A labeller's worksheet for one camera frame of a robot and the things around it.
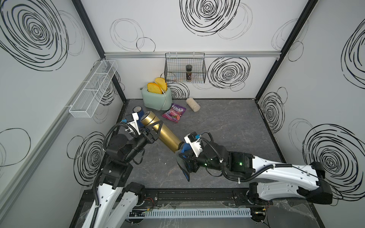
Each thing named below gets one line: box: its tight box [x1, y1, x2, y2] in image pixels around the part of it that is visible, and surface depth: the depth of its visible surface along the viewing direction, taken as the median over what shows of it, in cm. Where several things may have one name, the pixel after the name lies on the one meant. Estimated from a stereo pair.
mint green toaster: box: [139, 85, 173, 111], surface depth 107 cm
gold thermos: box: [140, 110, 184, 154], surface depth 63 cm
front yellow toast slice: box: [147, 82, 163, 95], surface depth 102 cm
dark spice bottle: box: [185, 64, 193, 82], surface depth 88 cm
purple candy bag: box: [161, 103, 187, 123], surface depth 109 cm
